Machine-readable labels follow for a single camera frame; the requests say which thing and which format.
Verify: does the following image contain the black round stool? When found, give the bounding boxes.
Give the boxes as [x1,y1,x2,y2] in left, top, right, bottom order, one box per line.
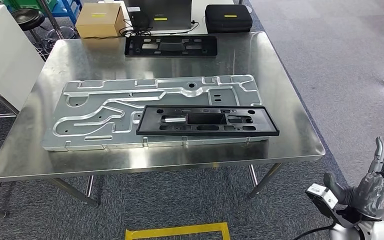
[11,8,77,62]

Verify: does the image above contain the grey metal box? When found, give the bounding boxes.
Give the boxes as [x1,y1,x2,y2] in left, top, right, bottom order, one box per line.
[124,0,194,33]

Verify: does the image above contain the yellow floor tape square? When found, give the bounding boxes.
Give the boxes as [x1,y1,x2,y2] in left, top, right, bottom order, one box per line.
[125,222,232,240]

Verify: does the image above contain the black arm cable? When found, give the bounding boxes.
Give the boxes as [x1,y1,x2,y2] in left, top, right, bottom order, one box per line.
[292,223,337,240]

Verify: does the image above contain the stainless steel workbench table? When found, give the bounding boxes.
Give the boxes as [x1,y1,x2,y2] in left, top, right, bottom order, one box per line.
[0,31,326,220]

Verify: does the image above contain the black zip case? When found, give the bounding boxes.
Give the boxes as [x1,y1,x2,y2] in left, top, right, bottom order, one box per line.
[204,3,254,34]

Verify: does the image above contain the blue rack with green crates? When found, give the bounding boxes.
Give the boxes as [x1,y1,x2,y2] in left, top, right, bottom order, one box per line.
[51,0,83,17]

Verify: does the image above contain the brown cardboard box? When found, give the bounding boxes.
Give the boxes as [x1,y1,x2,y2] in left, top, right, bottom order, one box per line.
[75,2,127,39]

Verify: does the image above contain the black plastic frame part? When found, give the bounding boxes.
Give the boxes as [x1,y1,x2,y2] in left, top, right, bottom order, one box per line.
[135,104,281,137]
[124,34,219,59]

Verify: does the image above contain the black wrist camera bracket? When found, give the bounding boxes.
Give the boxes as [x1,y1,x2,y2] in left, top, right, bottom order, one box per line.
[306,190,365,229]

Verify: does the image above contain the large aluminium fixture plate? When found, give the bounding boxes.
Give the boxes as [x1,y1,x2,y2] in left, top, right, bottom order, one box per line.
[41,74,272,153]

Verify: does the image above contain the black desk cable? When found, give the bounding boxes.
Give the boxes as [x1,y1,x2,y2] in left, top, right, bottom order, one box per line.
[119,19,201,38]

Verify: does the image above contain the white table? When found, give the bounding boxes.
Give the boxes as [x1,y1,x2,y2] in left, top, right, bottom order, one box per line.
[0,3,46,120]

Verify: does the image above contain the green plastic crate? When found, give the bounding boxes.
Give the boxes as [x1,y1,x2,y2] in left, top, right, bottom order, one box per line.
[0,0,59,14]

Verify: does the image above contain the black power adapter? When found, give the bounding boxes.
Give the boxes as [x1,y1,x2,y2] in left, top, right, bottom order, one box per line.
[127,11,152,31]

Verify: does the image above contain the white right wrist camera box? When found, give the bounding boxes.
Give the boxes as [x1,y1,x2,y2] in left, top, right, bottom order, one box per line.
[305,183,340,213]

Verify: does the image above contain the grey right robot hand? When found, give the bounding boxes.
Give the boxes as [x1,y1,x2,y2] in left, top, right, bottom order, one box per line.
[322,131,384,220]

